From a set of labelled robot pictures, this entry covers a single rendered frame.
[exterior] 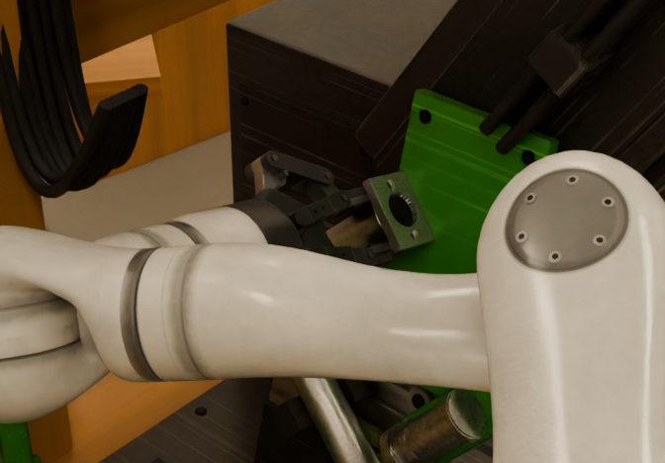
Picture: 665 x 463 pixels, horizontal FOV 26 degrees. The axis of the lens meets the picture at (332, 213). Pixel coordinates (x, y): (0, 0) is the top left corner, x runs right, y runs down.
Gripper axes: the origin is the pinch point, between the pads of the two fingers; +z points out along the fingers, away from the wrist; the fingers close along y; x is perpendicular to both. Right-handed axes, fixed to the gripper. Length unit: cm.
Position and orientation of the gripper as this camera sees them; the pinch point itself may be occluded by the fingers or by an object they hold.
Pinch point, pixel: (368, 227)
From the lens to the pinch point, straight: 101.6
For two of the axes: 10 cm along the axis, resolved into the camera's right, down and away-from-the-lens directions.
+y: -4.0, -9.0, 1.5
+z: 6.4, -1.6, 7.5
